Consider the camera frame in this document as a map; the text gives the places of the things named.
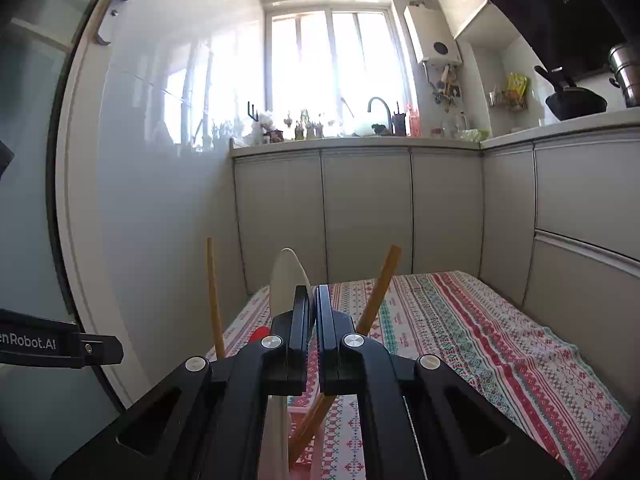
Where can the yellow snack packet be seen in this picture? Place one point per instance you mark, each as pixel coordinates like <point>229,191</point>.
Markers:
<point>516,87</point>

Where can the white plastic spoon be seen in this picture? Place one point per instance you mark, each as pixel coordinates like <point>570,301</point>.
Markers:
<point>287,280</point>

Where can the clear plastic bottle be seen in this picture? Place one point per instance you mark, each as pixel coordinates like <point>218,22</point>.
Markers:
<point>461,124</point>

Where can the white kitchen countertop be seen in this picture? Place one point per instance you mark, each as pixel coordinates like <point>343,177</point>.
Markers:
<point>350,144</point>

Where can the wooden chopstick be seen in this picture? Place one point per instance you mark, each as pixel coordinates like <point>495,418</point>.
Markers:
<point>215,300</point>
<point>380,290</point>

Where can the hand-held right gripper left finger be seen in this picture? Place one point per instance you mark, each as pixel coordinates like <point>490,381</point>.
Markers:
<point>302,320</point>

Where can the black wok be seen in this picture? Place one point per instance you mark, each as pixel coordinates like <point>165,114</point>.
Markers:
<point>575,102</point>

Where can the black range hood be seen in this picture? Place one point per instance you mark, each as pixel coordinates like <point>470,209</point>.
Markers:
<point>560,10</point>

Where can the striped patterned tablecloth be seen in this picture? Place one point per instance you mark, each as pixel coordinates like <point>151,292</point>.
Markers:
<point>475,350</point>

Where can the kitchen window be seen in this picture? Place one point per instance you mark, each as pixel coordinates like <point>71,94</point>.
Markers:
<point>340,70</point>

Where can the white kitchen cabinets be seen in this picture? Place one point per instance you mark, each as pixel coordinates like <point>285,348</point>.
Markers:
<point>365,210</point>

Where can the white water heater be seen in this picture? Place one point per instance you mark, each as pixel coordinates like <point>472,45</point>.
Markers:
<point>432,35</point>

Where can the stainless steel pot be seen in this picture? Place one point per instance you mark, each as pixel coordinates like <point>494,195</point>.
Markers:
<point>627,72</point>

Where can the red plastic fork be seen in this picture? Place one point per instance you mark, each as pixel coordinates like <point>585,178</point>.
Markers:
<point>261,336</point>

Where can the red bottle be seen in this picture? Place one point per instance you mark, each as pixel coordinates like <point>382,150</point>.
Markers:
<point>413,122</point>

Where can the metal kitchen faucet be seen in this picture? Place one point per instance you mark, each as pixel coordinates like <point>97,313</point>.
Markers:
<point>380,105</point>

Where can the pink perforated plastic basket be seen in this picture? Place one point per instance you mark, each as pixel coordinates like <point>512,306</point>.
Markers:
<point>302,408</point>

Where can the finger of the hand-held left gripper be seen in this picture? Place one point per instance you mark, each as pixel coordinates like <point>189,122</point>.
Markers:
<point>100,349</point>

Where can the green vegetable bag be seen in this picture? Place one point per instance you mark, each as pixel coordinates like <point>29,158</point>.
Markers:
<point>474,134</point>

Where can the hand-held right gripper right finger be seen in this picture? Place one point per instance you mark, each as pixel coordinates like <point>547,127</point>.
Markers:
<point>324,320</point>

